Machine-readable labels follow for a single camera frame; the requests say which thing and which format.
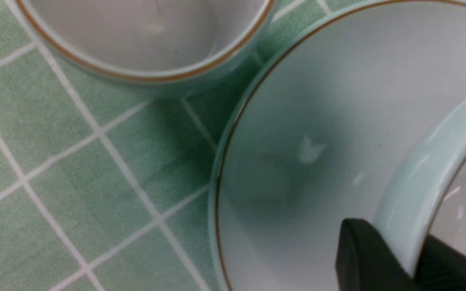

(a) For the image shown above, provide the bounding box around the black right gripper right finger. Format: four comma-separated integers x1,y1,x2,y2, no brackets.
414,234,466,291

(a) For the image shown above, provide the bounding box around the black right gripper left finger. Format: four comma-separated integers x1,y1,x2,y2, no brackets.
335,219,419,291

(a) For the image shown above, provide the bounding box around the pale blue bowl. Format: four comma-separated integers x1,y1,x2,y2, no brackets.
373,99,466,276

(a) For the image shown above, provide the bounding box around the pale blue cup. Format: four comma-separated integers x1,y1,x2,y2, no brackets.
16,0,277,97

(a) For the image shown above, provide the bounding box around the pale blue plate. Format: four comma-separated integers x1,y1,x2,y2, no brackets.
208,0,466,291

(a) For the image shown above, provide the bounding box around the green checkered tablecloth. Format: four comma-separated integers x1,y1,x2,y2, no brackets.
0,0,355,291

